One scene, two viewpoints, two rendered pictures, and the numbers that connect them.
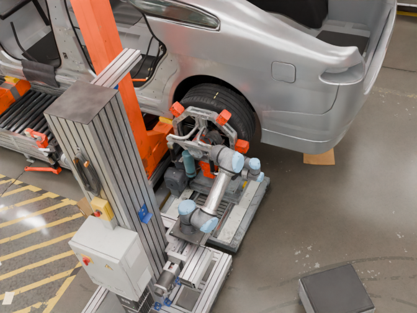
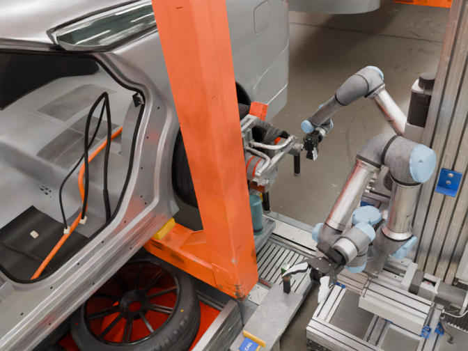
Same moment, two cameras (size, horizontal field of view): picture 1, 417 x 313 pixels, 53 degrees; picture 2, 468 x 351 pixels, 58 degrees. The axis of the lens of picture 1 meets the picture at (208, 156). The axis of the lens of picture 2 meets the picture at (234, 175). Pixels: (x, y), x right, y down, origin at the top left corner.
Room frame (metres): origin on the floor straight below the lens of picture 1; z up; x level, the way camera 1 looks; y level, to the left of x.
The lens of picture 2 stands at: (2.26, 1.88, 2.36)
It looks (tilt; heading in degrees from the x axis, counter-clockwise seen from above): 40 degrees down; 278
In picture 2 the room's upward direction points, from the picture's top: 8 degrees counter-clockwise
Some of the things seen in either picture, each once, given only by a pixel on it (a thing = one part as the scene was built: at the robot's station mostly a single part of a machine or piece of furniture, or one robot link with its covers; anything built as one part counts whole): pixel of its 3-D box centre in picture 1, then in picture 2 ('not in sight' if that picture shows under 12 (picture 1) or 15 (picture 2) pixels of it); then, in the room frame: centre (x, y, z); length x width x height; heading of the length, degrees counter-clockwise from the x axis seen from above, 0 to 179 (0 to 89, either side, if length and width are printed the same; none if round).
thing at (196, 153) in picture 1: (201, 143); (256, 169); (2.38, 0.04, 0.85); 0.21 x 0.14 x 0.14; 148
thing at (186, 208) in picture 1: (188, 211); not in sight; (1.64, 0.18, 0.98); 0.13 x 0.12 x 0.14; 46
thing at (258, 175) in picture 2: (183, 127); (251, 156); (2.39, 0.15, 1.03); 0.19 x 0.18 x 0.11; 148
